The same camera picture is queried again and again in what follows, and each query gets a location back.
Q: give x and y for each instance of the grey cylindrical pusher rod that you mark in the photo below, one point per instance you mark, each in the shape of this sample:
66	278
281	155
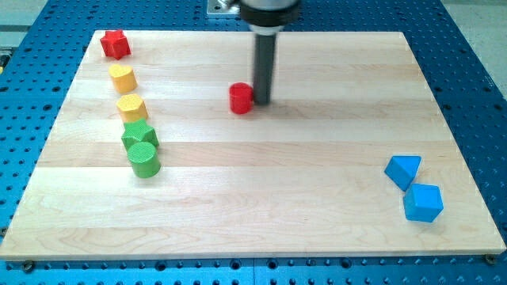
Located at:
263	65

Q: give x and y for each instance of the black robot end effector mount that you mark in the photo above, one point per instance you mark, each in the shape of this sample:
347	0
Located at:
268	17

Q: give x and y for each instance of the red cylinder block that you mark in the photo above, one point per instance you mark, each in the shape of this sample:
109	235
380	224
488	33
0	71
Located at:
240	98

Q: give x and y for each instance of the red star block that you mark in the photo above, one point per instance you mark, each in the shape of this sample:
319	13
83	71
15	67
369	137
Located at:
115	44

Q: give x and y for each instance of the green star block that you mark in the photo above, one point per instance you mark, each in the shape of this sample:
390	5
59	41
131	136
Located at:
137	132

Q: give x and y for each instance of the yellow heart block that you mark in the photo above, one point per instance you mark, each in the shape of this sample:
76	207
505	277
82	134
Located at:
123	78

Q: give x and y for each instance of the light wooden board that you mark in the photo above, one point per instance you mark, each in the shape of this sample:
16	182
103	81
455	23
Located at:
301	177

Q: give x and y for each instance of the yellow hexagon block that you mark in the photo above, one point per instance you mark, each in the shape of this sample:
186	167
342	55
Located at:
131	108

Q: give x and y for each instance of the green cylinder block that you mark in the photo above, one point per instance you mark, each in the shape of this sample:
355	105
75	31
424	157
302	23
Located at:
143	157

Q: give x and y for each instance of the blue triangle block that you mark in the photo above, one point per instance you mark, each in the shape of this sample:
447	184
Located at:
402	170

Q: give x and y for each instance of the blue cube block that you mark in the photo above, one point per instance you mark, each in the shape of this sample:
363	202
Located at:
422	202

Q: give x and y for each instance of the silver metal mounting bracket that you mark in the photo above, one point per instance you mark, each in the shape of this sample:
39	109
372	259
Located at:
221	7

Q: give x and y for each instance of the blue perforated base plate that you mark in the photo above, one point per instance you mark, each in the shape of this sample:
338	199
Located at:
40	72

